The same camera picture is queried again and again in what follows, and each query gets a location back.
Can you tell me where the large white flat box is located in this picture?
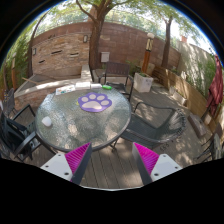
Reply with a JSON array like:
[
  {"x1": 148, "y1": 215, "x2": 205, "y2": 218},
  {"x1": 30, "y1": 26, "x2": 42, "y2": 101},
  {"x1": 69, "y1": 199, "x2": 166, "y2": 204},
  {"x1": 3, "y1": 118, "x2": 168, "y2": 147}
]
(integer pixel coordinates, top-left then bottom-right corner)
[{"x1": 75, "y1": 81, "x2": 92, "y2": 90}]

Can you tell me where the red folded patio umbrella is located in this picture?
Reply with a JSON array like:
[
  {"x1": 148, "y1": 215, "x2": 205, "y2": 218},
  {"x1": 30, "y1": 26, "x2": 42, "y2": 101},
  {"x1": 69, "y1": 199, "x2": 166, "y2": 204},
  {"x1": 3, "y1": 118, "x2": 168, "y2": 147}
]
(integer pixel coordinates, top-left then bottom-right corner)
[{"x1": 205, "y1": 54, "x2": 224, "y2": 118}]

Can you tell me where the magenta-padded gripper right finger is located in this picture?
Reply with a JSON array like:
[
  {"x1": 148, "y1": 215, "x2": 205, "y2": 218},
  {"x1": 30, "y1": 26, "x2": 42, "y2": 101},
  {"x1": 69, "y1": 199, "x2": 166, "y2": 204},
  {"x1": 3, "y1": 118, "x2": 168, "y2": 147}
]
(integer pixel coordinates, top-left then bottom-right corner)
[{"x1": 132, "y1": 142, "x2": 184, "y2": 186}]

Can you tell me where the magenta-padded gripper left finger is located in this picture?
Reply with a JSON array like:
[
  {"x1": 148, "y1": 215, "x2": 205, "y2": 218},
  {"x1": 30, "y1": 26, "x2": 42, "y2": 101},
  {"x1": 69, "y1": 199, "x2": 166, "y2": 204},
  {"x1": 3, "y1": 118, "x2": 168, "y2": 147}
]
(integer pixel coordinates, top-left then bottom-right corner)
[{"x1": 39, "y1": 142, "x2": 93, "y2": 186}]

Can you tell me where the colourful printed paper sheet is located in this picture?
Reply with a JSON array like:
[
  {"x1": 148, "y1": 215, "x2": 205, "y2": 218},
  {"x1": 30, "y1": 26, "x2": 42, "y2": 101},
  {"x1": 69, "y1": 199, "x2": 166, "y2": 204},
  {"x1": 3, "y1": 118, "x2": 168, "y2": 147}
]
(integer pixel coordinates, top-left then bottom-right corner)
[{"x1": 55, "y1": 84, "x2": 77, "y2": 96}]

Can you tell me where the white computer mouse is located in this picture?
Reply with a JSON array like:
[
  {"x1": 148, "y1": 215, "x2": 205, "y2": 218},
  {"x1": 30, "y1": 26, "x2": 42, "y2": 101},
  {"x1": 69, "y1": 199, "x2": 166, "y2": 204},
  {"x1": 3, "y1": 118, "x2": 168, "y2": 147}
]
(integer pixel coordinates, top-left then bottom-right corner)
[{"x1": 41, "y1": 116, "x2": 53, "y2": 128}]

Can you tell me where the black mesh-back patio chair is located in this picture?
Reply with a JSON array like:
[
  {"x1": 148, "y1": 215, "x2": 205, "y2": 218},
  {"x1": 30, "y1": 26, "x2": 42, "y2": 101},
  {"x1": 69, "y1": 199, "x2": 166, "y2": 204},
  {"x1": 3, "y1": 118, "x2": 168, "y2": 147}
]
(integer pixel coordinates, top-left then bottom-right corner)
[{"x1": 2, "y1": 87, "x2": 16, "y2": 118}]

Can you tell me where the black metal patio armchair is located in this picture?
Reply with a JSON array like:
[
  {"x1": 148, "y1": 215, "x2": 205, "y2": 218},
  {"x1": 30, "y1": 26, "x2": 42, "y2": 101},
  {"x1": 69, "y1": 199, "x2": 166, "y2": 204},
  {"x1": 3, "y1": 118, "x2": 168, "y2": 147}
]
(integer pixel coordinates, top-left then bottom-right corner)
[{"x1": 0, "y1": 103, "x2": 58, "y2": 161}]

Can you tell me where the thick brown tree trunk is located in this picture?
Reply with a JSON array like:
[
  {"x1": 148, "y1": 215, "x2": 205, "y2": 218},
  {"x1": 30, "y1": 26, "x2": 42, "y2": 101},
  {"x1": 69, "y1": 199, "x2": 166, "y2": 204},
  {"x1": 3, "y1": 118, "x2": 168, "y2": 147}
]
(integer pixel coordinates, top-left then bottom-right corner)
[{"x1": 75, "y1": 0, "x2": 114, "y2": 70}]

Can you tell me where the purple paw-shaped mouse pad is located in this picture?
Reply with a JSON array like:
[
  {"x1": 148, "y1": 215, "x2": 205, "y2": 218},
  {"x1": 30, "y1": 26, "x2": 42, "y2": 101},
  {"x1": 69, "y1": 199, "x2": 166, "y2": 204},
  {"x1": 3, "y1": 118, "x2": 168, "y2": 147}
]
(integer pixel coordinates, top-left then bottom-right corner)
[{"x1": 77, "y1": 92, "x2": 113, "y2": 113}]

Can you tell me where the long white planter box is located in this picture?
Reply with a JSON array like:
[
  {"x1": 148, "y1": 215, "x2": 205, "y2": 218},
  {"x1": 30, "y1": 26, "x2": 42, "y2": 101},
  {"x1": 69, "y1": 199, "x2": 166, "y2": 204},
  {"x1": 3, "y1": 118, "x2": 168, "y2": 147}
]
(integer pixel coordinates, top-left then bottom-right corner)
[{"x1": 168, "y1": 85, "x2": 188, "y2": 107}]

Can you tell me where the wooden garden lamp post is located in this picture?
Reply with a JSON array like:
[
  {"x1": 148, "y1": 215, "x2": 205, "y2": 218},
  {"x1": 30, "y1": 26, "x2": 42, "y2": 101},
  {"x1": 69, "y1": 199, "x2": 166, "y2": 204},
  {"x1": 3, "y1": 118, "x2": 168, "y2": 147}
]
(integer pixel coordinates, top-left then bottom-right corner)
[
  {"x1": 141, "y1": 32, "x2": 156, "y2": 74},
  {"x1": 10, "y1": 53, "x2": 18, "y2": 91}
]

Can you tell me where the black mesh patio armchair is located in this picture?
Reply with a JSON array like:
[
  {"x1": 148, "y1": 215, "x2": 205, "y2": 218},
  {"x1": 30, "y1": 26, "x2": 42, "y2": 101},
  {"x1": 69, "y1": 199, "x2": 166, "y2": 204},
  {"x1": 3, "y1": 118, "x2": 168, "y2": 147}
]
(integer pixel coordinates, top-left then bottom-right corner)
[{"x1": 111, "y1": 100, "x2": 188, "y2": 151}]

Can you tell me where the white square planter box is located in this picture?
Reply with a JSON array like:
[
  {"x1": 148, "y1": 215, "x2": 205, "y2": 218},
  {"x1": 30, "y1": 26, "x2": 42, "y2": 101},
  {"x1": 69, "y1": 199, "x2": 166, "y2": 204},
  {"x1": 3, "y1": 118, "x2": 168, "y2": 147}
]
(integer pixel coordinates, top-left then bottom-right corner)
[{"x1": 133, "y1": 72, "x2": 155, "y2": 93}]

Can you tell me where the grey wall utility box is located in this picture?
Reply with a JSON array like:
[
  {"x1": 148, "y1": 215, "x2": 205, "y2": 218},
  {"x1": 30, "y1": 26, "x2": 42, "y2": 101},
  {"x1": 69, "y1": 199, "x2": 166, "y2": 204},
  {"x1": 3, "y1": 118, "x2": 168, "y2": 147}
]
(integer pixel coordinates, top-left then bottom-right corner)
[{"x1": 100, "y1": 51, "x2": 111, "y2": 63}]

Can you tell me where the black slatted patio chair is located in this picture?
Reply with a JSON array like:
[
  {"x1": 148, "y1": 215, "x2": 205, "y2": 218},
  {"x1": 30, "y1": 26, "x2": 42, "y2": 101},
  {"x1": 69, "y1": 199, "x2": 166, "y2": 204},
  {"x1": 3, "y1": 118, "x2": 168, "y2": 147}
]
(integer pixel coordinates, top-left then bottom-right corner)
[{"x1": 98, "y1": 61, "x2": 135, "y2": 101}]

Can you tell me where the thin brown tree trunk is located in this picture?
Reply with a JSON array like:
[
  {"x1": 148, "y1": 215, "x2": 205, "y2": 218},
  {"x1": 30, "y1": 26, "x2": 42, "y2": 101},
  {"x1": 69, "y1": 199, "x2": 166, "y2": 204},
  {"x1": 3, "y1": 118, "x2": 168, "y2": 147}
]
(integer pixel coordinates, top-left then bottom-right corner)
[{"x1": 160, "y1": 14, "x2": 174, "y2": 69}]

